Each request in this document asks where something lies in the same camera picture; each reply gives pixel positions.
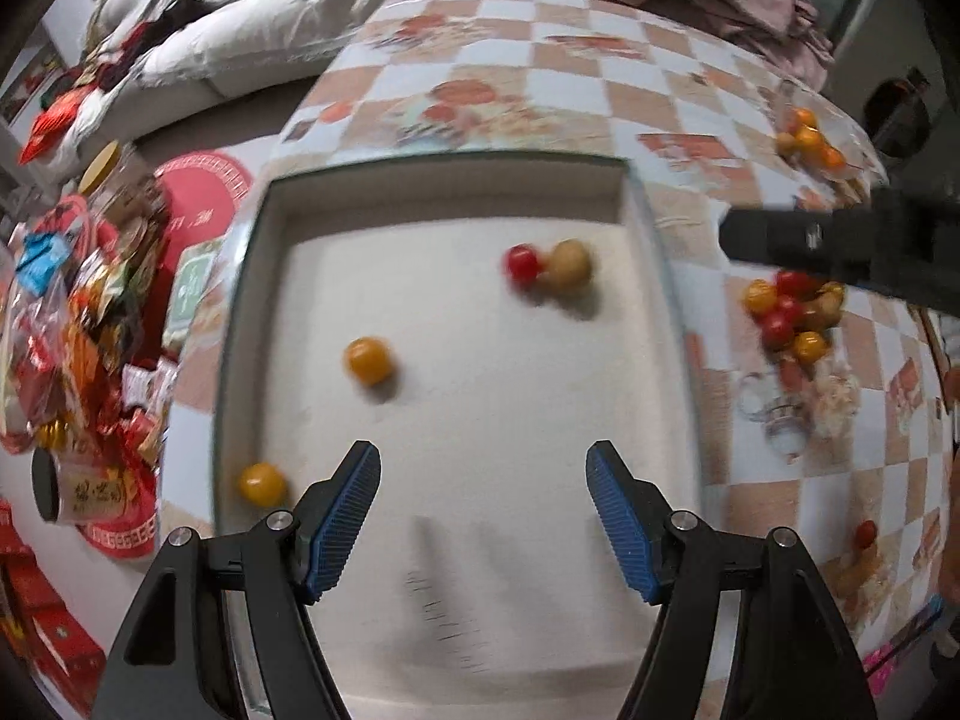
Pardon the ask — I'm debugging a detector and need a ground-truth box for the yellow cherry tomato cluster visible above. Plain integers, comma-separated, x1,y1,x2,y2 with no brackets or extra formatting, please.
791,330,830,367
740,280,778,320

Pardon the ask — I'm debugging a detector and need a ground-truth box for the yellow cherry tomato lone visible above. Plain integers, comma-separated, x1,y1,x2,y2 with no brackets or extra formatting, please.
343,337,395,387

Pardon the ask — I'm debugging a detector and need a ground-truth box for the red cherry tomato middle cluster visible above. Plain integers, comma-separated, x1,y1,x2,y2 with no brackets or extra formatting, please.
776,294,805,328

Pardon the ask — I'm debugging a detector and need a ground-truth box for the red cherry tomato cluster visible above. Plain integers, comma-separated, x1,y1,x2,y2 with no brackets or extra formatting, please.
776,294,805,328
760,310,794,353

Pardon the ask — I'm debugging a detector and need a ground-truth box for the brown longan in cluster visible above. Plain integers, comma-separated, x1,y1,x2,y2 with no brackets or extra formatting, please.
811,291,843,330

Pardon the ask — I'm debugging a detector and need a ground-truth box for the dark olive cherry tomato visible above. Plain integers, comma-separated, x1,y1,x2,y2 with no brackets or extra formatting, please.
799,304,825,333

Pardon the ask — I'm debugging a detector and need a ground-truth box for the orange in bowl right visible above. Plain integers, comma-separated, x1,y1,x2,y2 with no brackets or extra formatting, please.
820,145,848,171

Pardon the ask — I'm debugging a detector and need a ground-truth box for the orange in bowl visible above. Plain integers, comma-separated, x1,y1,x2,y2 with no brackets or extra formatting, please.
793,127,827,166
820,145,848,171
791,107,818,128

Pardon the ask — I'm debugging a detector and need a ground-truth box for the orange in bowl left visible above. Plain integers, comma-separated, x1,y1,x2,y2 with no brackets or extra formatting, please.
793,127,827,166

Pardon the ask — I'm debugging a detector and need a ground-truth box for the red cherry tomato lower cluster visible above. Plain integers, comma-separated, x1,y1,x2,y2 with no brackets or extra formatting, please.
760,310,794,353

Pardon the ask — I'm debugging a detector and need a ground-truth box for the brown longan beside bowl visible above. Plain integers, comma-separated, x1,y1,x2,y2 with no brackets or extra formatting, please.
775,132,797,160

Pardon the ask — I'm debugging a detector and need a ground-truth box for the clear glass fruit bowl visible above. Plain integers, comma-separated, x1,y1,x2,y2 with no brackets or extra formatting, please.
773,101,882,188

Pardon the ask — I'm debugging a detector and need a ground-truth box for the orange in bowl top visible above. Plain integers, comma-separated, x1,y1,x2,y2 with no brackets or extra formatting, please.
791,107,818,128

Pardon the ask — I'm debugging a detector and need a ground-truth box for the round black red fan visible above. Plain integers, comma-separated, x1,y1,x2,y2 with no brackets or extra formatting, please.
862,67,932,161

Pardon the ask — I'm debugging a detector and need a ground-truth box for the red tomato bottom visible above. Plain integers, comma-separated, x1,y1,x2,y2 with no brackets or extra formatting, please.
854,520,878,551

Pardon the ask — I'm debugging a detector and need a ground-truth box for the white shallow box tray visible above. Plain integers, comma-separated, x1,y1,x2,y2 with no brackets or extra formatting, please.
215,153,700,718

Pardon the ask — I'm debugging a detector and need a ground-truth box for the pile of snack packets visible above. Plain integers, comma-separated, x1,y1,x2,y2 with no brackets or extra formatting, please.
2,142,176,557

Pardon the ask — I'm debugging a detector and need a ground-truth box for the white grey sofa cushion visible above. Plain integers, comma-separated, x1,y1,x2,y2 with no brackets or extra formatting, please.
67,0,386,93

